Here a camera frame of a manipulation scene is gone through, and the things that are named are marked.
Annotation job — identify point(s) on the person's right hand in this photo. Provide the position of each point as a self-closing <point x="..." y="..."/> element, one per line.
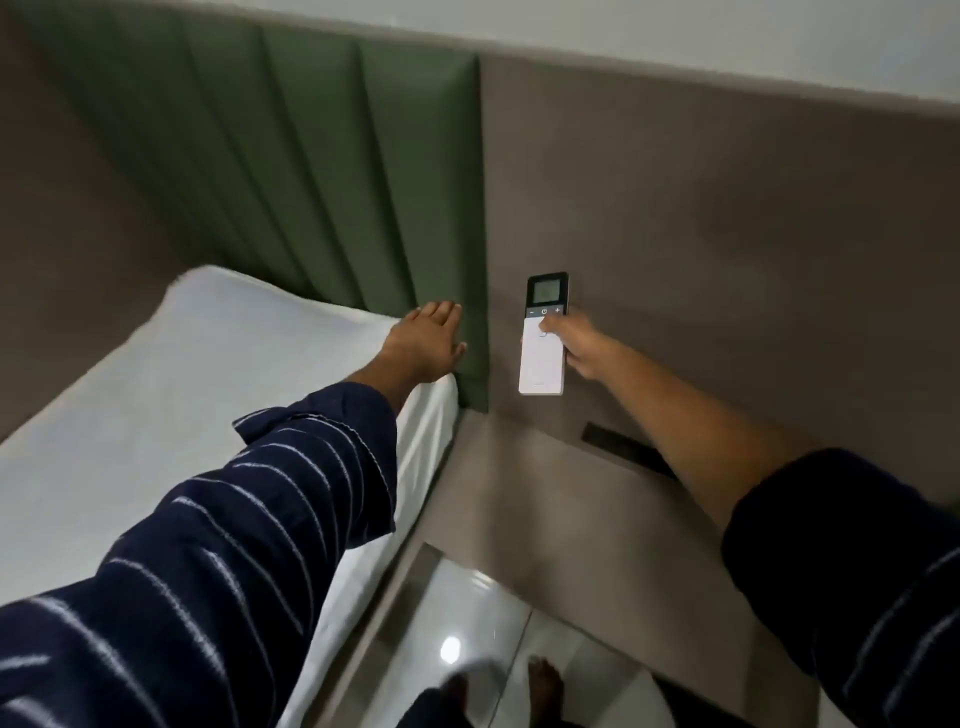
<point x="589" y="349"/>

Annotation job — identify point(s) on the person's foot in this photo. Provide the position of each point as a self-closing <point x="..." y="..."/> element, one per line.
<point x="456" y="696"/>
<point x="542" y="686"/>

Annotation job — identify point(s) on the person's right thumb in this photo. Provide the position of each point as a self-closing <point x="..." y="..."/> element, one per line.
<point x="553" y="323"/>

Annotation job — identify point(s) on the person's left hand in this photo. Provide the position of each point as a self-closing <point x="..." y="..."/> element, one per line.
<point x="424" y="349"/>

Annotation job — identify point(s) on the green padded headboard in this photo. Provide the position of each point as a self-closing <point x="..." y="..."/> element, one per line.
<point x="337" y="150"/>

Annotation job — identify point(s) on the person's left forearm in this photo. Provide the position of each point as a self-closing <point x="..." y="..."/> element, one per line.
<point x="247" y="510"/>

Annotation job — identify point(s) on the taupe bedside table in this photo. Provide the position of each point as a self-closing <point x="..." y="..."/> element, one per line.
<point x="570" y="525"/>

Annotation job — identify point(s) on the person's right forearm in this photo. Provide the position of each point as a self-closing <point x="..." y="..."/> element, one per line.
<point x="697" y="435"/>

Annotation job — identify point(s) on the person's left foot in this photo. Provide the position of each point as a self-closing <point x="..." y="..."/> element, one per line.
<point x="456" y="696"/>

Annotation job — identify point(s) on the person's left thumb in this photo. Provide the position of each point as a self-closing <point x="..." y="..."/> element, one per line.
<point x="457" y="355"/>

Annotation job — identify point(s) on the person's right foot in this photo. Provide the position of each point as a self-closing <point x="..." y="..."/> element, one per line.
<point x="542" y="686"/>

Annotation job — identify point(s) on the black socket panel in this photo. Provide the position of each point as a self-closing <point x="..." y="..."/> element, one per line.
<point x="622" y="448"/>

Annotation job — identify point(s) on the taupe headboard panel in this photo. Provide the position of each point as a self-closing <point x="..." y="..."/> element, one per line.
<point x="712" y="225"/>

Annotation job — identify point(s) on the white mattress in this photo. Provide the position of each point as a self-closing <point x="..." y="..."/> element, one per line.
<point x="187" y="375"/>

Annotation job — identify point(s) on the white remote control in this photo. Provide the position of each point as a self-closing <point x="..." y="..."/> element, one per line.
<point x="541" y="371"/>

